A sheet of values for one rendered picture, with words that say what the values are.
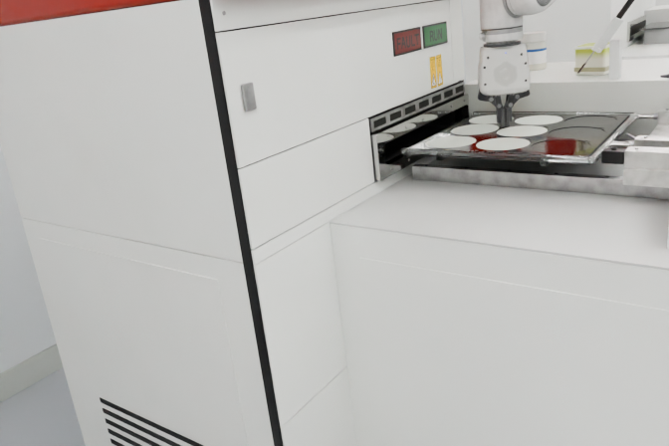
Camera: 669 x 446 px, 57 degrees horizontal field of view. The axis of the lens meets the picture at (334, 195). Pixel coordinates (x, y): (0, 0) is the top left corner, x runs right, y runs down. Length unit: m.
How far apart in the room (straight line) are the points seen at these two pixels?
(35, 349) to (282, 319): 1.62
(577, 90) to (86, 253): 1.11
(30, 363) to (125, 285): 1.31
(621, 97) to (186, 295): 0.99
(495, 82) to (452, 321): 0.52
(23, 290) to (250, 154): 1.64
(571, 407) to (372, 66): 0.68
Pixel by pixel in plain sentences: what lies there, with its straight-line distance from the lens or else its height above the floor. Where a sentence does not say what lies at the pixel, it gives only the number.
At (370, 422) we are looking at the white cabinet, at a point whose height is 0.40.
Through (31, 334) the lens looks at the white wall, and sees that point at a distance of 2.52.
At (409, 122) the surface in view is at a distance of 1.31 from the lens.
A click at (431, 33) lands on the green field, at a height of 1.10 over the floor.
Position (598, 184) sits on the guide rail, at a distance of 1.17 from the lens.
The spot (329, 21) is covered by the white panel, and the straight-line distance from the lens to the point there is 1.09.
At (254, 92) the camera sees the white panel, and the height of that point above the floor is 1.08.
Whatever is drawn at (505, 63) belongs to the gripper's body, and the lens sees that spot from 1.32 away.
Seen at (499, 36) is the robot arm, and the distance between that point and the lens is 1.30.
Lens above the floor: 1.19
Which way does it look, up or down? 17 degrees down
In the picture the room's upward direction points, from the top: 7 degrees counter-clockwise
